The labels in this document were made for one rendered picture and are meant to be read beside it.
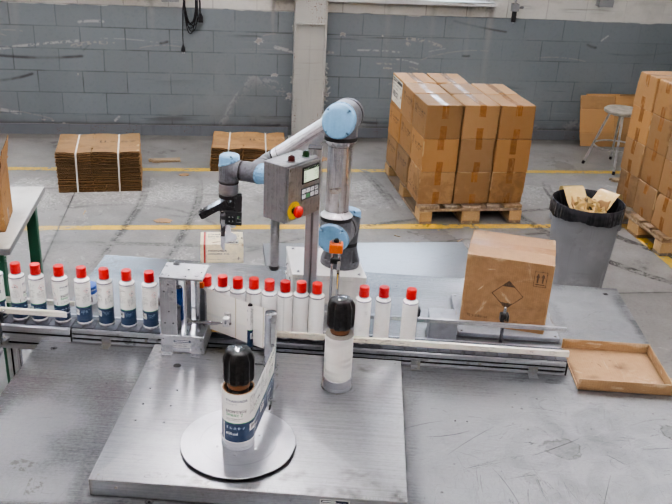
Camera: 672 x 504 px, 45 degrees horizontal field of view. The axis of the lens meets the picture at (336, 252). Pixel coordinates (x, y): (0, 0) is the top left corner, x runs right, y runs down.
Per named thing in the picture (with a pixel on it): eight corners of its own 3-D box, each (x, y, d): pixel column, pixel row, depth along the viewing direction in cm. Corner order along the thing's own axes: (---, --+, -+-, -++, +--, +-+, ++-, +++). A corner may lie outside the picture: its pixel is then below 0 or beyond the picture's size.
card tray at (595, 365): (577, 389, 263) (579, 378, 261) (560, 348, 286) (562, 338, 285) (671, 395, 262) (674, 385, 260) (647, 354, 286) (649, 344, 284)
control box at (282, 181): (262, 216, 263) (263, 160, 255) (296, 203, 275) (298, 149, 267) (286, 225, 257) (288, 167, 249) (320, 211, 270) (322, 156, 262)
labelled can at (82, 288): (75, 325, 274) (70, 269, 266) (80, 317, 279) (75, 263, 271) (90, 326, 274) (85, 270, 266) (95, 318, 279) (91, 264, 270)
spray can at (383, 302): (372, 344, 272) (376, 289, 264) (372, 337, 277) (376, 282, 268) (387, 345, 272) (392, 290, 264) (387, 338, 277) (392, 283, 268)
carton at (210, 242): (200, 262, 307) (200, 244, 304) (201, 249, 318) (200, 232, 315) (243, 262, 310) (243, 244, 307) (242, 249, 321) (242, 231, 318)
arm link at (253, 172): (276, 160, 302) (248, 155, 305) (266, 166, 292) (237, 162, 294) (274, 180, 305) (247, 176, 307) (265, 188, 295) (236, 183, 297)
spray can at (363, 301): (352, 344, 272) (356, 289, 263) (353, 336, 276) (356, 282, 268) (368, 345, 271) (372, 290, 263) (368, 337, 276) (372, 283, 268)
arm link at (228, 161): (237, 158, 294) (215, 155, 295) (236, 187, 298) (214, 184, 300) (244, 152, 301) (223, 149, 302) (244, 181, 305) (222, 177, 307)
